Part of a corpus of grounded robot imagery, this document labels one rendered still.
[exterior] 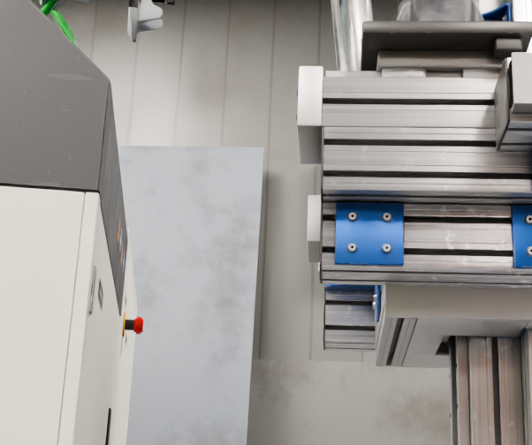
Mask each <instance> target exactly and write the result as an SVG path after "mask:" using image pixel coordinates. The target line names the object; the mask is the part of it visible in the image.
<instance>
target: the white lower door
mask: <svg viewBox="0 0 532 445"><path fill-rule="evenodd" d="M119 322H120V317H119V311H118V302H117V297H116V292H115V287H114V282H113V276H112V272H111V266H110V257H109V252H108V246H107V242H106V237H105V231H104V227H103V217H102V212H101V207H100V208H99V216H98V225H97V234H96V243H95V259H94V268H93V276H92V285H91V294H90V302H89V311H88V320H87V336H86V345H85V354H84V362H83V371H82V380H81V388H80V405H79V414H78V422H77V431H76V440H75V445H109V439H110V421H111V408H112V398H113V389H114V379H115V370H116V360H117V350H118V331H119Z"/></svg>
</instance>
